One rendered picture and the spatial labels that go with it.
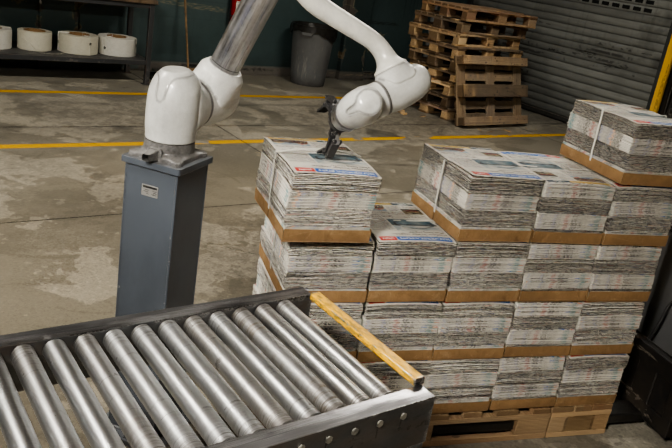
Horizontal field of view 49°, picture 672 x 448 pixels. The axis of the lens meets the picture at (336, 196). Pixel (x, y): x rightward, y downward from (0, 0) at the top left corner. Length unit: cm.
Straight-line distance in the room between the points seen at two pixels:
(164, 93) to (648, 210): 174
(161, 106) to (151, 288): 59
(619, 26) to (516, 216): 747
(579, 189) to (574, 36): 766
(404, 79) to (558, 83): 832
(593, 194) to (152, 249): 150
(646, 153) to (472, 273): 75
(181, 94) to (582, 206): 142
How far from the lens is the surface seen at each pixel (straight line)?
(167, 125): 223
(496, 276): 262
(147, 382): 158
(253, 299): 192
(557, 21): 1044
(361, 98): 197
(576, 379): 307
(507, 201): 252
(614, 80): 985
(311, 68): 935
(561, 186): 260
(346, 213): 224
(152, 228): 233
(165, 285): 238
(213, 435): 146
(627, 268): 294
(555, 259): 273
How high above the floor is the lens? 168
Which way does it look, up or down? 18 degrees down
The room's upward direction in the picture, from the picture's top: 9 degrees clockwise
